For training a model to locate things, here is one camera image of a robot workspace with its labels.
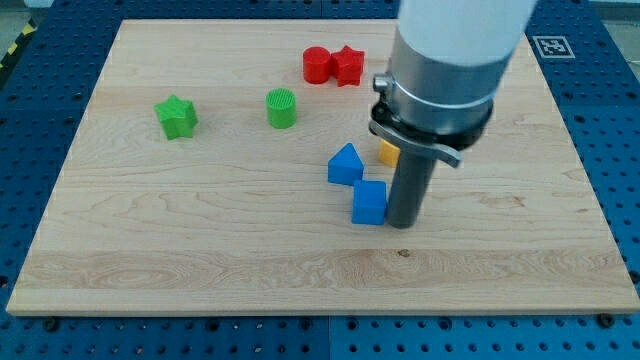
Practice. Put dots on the red cylinder block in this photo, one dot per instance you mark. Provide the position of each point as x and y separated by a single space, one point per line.
316 65

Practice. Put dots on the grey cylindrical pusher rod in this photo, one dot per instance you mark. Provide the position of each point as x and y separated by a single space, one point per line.
410 182

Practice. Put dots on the blue triangle block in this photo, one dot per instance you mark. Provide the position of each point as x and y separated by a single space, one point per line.
345 167

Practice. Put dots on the wooden board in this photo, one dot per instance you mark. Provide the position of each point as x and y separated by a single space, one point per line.
240 219

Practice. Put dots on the yellow block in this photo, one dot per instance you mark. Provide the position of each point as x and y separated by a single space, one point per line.
388 154

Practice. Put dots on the green star block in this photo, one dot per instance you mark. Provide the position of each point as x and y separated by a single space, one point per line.
177 117

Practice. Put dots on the blue cube block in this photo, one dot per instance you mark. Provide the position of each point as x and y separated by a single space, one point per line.
369 202

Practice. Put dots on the green cylinder block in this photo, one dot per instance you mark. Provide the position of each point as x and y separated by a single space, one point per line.
281 108

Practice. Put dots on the black and grey tool clamp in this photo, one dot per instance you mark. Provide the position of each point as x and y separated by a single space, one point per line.
425 129

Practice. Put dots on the white fiducial marker tag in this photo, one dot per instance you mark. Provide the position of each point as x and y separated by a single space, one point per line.
553 47

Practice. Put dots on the red star block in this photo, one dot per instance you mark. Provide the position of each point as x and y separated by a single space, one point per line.
347 66

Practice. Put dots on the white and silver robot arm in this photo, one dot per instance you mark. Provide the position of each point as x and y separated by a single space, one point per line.
436 95

